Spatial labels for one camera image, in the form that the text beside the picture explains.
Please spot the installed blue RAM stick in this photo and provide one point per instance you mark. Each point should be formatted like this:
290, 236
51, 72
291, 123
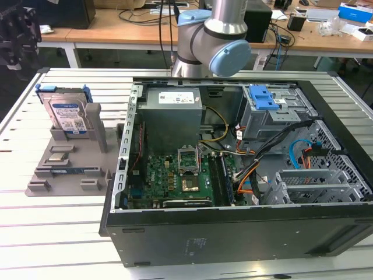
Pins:
228, 183

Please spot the RAM stick blue label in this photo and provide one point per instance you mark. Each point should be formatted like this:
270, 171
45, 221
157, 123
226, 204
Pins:
68, 170

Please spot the silver CPU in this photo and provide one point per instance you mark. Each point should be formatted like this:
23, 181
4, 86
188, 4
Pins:
58, 157

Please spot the grey metal drive cage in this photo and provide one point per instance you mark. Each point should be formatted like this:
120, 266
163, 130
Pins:
314, 176

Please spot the crumpled white paper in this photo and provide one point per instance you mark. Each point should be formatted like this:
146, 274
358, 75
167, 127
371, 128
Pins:
46, 29

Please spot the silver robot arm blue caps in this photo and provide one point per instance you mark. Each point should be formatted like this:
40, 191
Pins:
192, 38

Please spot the white box black insert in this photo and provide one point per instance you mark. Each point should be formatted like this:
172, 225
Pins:
364, 36

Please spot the green motherboard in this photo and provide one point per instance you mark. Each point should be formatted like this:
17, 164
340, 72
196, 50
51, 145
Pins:
158, 175

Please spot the wooden desk white frame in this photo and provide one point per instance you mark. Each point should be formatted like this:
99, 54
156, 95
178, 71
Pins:
320, 43
116, 32
55, 36

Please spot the black open PC case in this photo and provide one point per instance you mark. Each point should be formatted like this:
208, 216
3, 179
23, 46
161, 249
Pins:
233, 239

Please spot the black graphics card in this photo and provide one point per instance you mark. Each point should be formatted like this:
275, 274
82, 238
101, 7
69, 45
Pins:
189, 203

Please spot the black cabinet box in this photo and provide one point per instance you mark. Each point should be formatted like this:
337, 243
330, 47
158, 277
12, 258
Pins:
73, 14

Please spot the small black box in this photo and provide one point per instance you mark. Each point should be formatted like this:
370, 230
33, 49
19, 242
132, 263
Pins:
295, 23

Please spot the blue disk bay latch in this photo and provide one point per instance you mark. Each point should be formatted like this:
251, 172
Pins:
263, 99

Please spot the grey parts rack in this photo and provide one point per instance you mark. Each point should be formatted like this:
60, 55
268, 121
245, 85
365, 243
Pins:
73, 186

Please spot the grey power supply unit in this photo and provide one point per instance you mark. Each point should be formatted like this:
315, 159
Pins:
169, 125

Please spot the hard disk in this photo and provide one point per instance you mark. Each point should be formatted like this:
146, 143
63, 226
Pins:
64, 113

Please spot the metal disk bay cage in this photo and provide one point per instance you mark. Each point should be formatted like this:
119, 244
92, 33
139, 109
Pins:
262, 122

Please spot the clear plastic bag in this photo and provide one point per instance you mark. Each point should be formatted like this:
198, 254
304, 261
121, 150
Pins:
329, 26

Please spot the CPU socket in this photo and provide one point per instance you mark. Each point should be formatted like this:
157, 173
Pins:
189, 186

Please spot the blue product box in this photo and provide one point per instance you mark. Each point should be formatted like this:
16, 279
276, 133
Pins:
355, 11

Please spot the silver flat tray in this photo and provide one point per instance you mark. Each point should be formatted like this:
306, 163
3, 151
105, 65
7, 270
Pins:
320, 14

